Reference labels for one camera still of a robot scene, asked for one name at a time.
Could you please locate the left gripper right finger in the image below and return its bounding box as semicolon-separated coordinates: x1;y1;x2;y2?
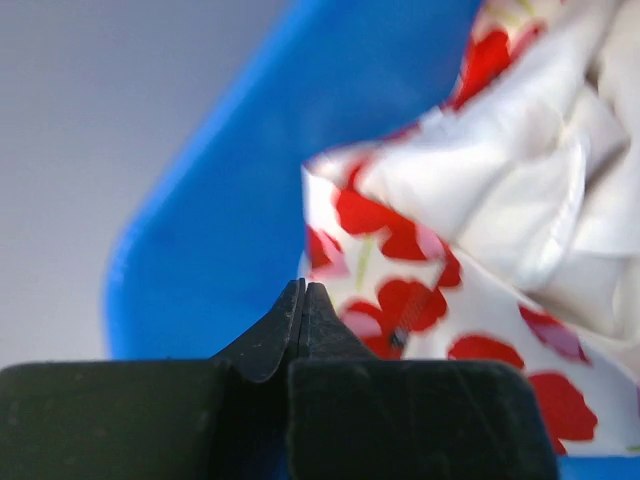
299;282;375;360

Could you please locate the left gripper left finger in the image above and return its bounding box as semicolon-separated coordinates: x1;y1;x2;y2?
213;279;306;383

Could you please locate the red poppy floral skirt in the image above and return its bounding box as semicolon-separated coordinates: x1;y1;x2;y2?
300;1;639;456

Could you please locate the blue plastic bin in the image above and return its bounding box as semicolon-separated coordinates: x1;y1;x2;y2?
107;1;639;479

